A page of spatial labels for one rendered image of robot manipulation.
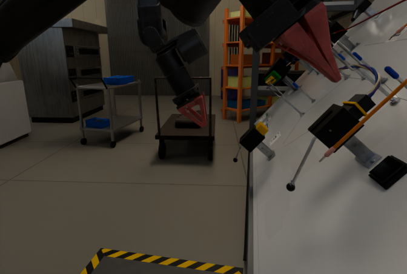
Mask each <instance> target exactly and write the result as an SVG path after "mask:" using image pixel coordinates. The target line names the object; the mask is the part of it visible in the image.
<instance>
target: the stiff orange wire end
mask: <svg viewBox="0 0 407 274"><path fill-rule="evenodd" d="M405 85H407V78H406V79H405V80H404V81H403V82H402V83H401V84H400V85H399V86H398V87H397V88H396V89H395V90H394V91H393V92H391V93H390V94H389V95H388V96H387V97H386V98H385V99H384V100H383V101H382V102H381V103H380V104H379V105H378V106H376V107H375V108H374V109H373V110H372V111H371V112H370V113H369V114H367V115H366V116H365V117H364V118H363V119H362V120H361V121H360V122H359V123H358V124H357V125H356V126H355V127H353V128H352V129H351V130H350V131H349V132H348V133H347V134H346V135H345V136H344V137H343V138H342V139H341V140H340V141H338V142H337V143H336V144H335V145H334V146H333V147H331V148H330V149H329V150H328V151H327V152H325V154H324V156H323V157H322V158H321V159H320V160H319V162H321V161H322V160H323V159H325V158H326V157H329V156H330V155H331V154H332V153H333V152H334V151H335V150H336V148H338V147H339V146H340V145H341V144H342V143H343V142H344V141H346V140H347V139H348V138H349V137H350V136H351V135H352V134H353V133H354V132H355V131H356V130H357V129H358V128H359V127H361V126H362V125H363V124H364V123H365V122H366V121H367V120H368V119H369V118H370V117H372V115H374V114H375V113H376V112H377V111H378V110H379V109H380V108H382V107H383V106H384V105H385V104H386V103H387V102H388V101H389V100H390V99H391V98H392V97H393V96H394V95H396V94H397V93H398V92H399V91H400V90H401V89H402V88H404V86H405Z"/></svg>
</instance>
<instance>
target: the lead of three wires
mask: <svg viewBox="0 0 407 274"><path fill-rule="evenodd" d="M353 68H363V69H366V70H369V71H371V72H372V73H373V75H374V76H375V77H376V84H375V86H374V87H373V88H372V90H371V91H370V92H369V93H368V96H369V97H370V98H371V97H372V96H373V95H374V93H375V92H376V91H377V89H378V88H379V87H380V74H379V73H378V72H377V71H376V70H375V68H373V67H370V66H367V65H365V64H354V66H353Z"/></svg>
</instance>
